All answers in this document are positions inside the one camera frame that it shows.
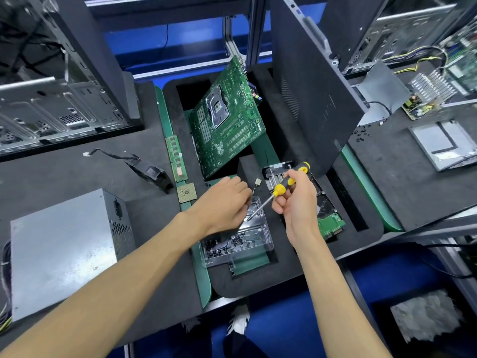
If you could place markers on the person's right hand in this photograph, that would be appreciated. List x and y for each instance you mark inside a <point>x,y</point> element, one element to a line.
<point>300,208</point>

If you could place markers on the person's left hand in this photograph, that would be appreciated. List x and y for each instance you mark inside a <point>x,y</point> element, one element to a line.
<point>220,208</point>

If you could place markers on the person's left forearm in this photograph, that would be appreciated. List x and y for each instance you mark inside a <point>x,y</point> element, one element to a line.
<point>104,294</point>

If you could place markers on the person's right forearm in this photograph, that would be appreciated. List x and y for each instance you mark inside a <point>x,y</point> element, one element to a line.
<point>339,302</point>

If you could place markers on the scattered small black screws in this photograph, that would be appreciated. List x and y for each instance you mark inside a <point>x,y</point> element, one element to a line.
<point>363,134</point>

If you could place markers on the person's right shoe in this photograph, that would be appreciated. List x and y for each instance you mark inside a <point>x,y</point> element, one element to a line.
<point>238,319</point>

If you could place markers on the person's dark trousers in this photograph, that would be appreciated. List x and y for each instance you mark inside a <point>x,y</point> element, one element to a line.
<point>242,346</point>

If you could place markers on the black hard disk drive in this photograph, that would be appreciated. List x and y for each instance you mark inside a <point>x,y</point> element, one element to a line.
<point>329,220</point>

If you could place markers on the small square processor chip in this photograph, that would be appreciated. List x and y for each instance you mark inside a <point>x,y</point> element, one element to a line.
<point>187,192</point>

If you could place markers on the clear plastic screw tray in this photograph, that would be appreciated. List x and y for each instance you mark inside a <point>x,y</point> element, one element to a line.
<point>238,246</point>

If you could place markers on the silver heatsink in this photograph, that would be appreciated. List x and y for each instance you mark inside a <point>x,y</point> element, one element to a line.
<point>276,173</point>

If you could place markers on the green memory stick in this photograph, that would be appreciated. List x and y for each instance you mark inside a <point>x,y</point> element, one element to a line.
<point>177,156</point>

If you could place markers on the black cooling fan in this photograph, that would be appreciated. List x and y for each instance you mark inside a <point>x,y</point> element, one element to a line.
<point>155,175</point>

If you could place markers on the black foam parts tray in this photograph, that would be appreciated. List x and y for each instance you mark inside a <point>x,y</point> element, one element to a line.
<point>253,283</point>

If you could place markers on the green motherboard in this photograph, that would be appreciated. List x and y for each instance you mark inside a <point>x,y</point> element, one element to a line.
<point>231,123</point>

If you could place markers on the black foam work mat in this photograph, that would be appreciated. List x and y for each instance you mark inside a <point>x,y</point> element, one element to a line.
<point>67,175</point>
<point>402,182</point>

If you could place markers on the black computer side panel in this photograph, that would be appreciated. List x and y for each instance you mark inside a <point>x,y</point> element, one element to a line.
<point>320,78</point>

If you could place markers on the black plastic bin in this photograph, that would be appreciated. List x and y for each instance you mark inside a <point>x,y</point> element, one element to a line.
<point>380,324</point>

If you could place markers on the crumpled white cloth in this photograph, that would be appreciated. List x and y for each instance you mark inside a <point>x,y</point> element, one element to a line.
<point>428,317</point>

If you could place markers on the silver computer tower chassis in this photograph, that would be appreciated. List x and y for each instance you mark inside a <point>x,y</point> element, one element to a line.
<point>402,33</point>
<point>59,100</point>

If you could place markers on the aluminium conveyor frame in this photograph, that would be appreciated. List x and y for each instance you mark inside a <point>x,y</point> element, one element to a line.
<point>257,26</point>

